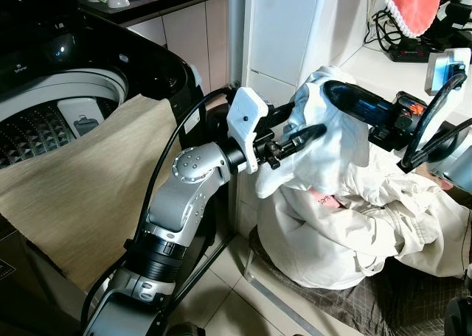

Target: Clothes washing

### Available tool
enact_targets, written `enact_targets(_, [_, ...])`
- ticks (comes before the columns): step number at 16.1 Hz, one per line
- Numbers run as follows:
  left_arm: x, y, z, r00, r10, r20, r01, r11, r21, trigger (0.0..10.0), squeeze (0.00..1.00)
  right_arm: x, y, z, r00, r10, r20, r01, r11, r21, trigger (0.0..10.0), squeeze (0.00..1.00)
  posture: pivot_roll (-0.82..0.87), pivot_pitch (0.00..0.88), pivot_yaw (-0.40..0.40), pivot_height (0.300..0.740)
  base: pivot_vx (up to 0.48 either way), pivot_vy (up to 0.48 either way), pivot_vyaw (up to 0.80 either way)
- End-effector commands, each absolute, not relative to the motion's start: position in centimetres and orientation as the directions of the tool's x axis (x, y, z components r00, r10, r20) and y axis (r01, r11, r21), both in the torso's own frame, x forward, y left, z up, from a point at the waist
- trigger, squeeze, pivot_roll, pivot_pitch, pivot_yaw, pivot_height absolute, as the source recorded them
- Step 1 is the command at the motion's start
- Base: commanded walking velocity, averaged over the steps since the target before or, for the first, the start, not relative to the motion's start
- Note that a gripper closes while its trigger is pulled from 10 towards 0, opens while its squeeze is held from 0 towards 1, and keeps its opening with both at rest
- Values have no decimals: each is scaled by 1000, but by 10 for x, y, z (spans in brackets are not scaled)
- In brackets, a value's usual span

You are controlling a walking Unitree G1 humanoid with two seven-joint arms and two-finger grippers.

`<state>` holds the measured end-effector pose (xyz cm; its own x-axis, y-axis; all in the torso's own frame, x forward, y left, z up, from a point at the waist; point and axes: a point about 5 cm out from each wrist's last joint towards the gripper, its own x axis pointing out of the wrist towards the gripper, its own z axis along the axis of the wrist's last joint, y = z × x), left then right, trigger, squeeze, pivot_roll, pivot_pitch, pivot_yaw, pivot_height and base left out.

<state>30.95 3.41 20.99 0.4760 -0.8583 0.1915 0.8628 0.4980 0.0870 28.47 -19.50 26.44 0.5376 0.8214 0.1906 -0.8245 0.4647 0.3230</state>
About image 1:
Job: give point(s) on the black power strip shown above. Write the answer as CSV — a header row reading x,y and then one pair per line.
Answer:
x,y
413,54

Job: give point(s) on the tall white appliance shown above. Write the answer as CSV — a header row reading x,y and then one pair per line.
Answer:
x,y
284,34

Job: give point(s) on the cream white jacket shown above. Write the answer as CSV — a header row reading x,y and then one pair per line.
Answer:
x,y
339,233

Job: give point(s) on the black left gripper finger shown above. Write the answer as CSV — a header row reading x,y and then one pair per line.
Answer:
x,y
306,133
306,147

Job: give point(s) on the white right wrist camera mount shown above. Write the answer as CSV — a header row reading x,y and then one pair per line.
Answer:
x,y
459,56

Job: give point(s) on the white cabinet with dark counter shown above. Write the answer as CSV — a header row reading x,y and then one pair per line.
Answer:
x,y
192,41

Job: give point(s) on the red towel with white trim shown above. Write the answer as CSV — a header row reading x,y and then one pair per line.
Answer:
x,y
409,4

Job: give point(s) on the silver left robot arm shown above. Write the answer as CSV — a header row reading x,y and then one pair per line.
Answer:
x,y
184,192

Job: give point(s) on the beige woven cloth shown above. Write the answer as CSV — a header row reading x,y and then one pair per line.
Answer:
x,y
81,188

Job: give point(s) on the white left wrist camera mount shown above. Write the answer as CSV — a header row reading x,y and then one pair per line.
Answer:
x,y
247,118

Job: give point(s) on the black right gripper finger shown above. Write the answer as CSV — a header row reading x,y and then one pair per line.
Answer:
x,y
354,102

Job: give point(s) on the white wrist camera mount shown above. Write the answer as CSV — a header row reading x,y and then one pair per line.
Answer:
x,y
247,118
459,56

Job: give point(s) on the grey upright pipe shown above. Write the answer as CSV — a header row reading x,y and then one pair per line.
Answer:
x,y
236,26

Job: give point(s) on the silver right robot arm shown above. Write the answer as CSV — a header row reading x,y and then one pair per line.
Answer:
x,y
457,159

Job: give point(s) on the black top-loading washing machine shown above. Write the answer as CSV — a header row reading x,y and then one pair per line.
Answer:
x,y
44,52

